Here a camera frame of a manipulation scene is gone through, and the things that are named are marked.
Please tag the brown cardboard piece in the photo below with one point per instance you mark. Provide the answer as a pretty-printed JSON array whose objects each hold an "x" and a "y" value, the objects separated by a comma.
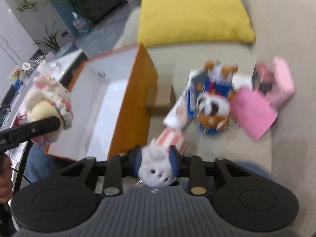
[{"x": 159, "y": 97}]

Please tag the crochet bunny with flowers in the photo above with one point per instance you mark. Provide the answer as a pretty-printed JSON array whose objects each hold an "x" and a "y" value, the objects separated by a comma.
[{"x": 48, "y": 98}]

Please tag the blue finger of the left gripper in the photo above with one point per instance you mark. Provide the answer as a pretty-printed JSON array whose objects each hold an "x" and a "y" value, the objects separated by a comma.
[{"x": 13, "y": 137}]

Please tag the person left hand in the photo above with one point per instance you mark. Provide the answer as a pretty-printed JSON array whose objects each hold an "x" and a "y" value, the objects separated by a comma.
[{"x": 6, "y": 182}]

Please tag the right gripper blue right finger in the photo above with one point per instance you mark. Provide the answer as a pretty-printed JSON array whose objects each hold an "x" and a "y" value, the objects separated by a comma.
[{"x": 175, "y": 160}]

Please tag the brown bear plush blue outfit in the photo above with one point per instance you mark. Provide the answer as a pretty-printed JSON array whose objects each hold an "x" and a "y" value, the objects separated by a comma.
[{"x": 214, "y": 93}]

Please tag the white plush striped hat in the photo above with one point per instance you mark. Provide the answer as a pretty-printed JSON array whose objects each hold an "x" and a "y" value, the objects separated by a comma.
[{"x": 155, "y": 169}]

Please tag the blue jeans leg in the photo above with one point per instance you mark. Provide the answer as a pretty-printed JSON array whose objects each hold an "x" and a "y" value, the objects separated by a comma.
[{"x": 40, "y": 165}]

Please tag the white printed box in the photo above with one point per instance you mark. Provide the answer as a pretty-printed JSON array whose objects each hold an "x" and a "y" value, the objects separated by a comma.
[{"x": 178, "y": 118}]

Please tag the yellow cushion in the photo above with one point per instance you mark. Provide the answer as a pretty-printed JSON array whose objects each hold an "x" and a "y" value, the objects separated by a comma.
[{"x": 178, "y": 21}]

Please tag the potted plant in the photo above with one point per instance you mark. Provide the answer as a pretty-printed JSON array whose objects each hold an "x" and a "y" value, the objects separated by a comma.
[{"x": 50, "y": 40}]

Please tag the pink paper card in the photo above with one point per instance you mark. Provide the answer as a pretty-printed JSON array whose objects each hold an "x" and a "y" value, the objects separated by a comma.
[{"x": 253, "y": 112}]

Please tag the pink pouch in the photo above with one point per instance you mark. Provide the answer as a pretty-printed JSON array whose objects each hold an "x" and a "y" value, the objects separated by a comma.
[{"x": 274, "y": 81}]

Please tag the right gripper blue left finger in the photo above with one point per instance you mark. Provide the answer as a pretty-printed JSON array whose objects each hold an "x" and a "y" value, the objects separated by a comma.
[{"x": 136, "y": 158}]

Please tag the orange storage box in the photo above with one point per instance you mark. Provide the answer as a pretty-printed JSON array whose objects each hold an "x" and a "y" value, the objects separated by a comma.
[{"x": 108, "y": 95}]

